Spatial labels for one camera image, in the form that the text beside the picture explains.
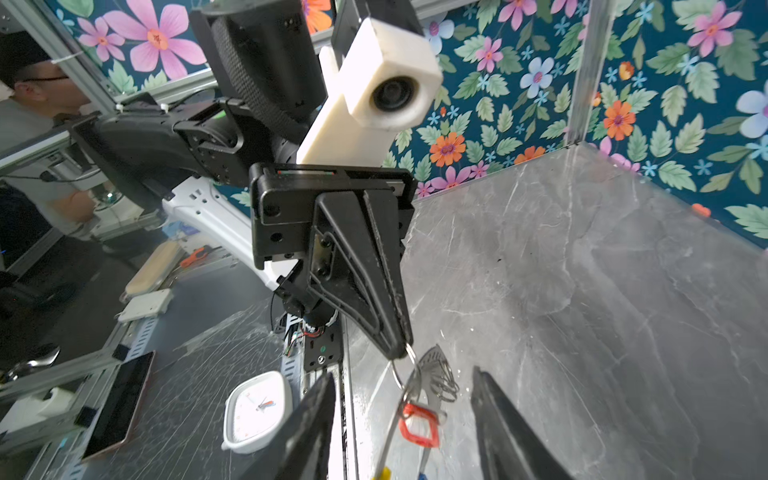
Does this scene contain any red key tag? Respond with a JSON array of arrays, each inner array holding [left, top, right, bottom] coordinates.
[[398, 402, 440, 449]]

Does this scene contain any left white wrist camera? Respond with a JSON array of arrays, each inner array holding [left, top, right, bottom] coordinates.
[[296, 18, 443, 167]]

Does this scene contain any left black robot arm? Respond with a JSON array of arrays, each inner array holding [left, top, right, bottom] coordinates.
[[70, 1, 441, 360]]

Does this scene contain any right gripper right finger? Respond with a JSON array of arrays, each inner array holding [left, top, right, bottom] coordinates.
[[471, 367, 571, 480]]

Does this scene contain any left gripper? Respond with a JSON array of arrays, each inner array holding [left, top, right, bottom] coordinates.
[[251, 164, 415, 360]]

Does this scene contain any person with glasses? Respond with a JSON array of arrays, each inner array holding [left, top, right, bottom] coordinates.
[[0, 31, 100, 241]]

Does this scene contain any black smartphone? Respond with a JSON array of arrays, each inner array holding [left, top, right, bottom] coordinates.
[[81, 351, 155, 462]]

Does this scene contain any white clock at front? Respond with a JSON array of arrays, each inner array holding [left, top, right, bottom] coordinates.
[[221, 371, 293, 454]]

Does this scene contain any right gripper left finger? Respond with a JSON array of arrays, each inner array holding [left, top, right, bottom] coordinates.
[[240, 373, 336, 480]]

